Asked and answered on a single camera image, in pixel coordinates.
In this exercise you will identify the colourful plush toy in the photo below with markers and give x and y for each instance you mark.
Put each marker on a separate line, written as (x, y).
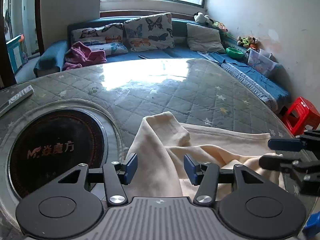
(248, 42)

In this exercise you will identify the light blue child cabinet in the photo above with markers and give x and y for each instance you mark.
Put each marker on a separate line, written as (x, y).
(15, 52)

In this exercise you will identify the clear plastic storage box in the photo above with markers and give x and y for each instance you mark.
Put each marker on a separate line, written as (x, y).
(261, 64)

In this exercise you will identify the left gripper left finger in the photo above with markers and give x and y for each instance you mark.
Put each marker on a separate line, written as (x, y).
(114, 175)

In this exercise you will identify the panda plush toy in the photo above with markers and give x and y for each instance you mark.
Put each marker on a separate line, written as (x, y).
(200, 18)

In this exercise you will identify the silver remote control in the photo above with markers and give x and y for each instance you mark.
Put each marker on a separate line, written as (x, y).
(16, 99)

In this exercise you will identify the grey plain cushion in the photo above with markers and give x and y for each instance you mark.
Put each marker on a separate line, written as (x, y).
(204, 39)

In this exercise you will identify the quilted star table cover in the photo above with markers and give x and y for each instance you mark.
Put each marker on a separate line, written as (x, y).
(120, 95)

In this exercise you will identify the blue corner sofa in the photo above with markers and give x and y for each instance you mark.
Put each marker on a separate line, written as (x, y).
(53, 59)

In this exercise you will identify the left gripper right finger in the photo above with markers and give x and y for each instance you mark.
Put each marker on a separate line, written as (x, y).
(207, 176)

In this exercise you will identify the green plastic bowl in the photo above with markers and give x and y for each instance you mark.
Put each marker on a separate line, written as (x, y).
(234, 53)

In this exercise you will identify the long butterfly print pillow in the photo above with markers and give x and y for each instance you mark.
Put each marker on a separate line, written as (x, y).
(108, 38)

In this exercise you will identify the pink crumpled clothing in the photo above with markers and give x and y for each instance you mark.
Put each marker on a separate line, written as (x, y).
(80, 55)

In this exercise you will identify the black round induction cooktop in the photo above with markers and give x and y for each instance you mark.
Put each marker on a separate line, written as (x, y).
(51, 145)

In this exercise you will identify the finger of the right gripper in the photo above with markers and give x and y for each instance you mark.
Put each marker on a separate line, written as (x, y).
(293, 145)
(275, 163)

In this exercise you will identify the red plastic stool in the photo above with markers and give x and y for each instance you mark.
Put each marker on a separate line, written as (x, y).
(300, 114)

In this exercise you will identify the cream knit garment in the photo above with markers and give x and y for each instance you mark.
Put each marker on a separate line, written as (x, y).
(162, 142)

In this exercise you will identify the square butterfly print cushion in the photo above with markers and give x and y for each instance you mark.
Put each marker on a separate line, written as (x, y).
(150, 32)

